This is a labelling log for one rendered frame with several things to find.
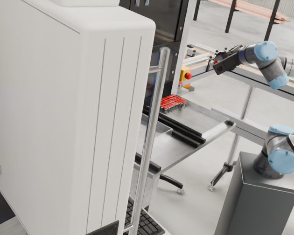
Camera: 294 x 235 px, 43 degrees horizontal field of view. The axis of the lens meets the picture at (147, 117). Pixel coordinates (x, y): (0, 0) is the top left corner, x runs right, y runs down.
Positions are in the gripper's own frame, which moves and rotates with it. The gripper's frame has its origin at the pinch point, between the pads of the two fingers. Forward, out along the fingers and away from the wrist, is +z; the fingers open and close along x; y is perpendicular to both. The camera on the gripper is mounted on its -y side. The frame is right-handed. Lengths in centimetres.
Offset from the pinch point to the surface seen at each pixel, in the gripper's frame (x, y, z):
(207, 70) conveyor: -17, 37, 80
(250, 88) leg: -44, 58, 76
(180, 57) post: 6.2, 3.5, 36.9
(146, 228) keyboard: -28, -70, -32
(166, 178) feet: -72, -22, 101
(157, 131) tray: -14.6, -36.0, 13.0
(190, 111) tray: -20.4, -9.6, 30.2
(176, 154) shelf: -23.0, -38.6, -3.3
